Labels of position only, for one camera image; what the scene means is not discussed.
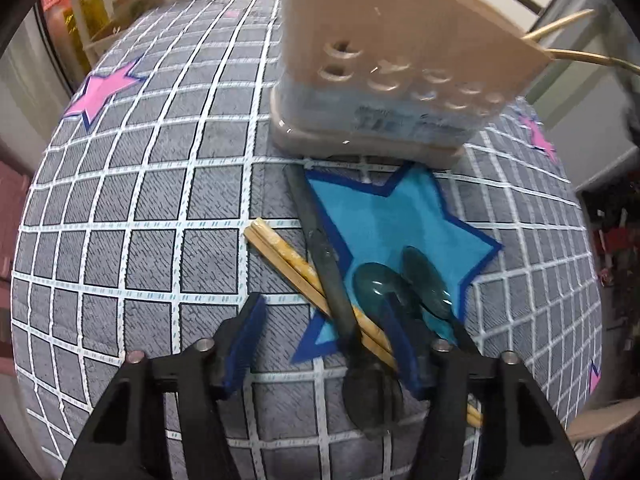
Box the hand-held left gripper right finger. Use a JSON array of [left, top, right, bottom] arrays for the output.
[[382, 295, 586, 480]]

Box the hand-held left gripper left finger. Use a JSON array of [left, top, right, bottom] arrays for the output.
[[61, 292, 267, 480]]

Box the beige plastic utensil holder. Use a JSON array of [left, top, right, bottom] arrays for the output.
[[269, 0, 557, 171]]

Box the stack of pink plastic stools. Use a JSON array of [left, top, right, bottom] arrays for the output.
[[0, 157, 31, 281]]

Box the yellow oil bottle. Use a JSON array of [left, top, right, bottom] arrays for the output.
[[75, 0, 123, 36]]

